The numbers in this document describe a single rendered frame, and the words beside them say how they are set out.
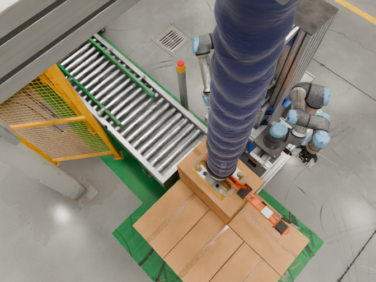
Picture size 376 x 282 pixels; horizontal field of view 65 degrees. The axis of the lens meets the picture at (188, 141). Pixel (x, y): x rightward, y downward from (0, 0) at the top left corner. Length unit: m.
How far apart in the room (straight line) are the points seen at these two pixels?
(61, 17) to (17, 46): 0.06
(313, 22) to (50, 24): 1.57
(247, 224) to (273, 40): 2.09
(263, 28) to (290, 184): 2.80
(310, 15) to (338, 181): 2.27
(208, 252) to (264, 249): 0.47
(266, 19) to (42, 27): 0.57
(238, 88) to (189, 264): 1.93
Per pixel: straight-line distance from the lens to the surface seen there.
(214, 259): 2.73
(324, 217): 3.56
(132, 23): 4.68
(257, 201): 2.26
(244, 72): 0.99
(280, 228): 2.26
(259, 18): 0.81
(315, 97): 2.03
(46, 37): 0.42
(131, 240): 3.35
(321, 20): 1.85
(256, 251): 2.77
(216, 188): 2.37
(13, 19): 0.39
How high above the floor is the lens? 3.27
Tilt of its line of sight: 67 degrees down
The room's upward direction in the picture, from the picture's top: 6 degrees counter-clockwise
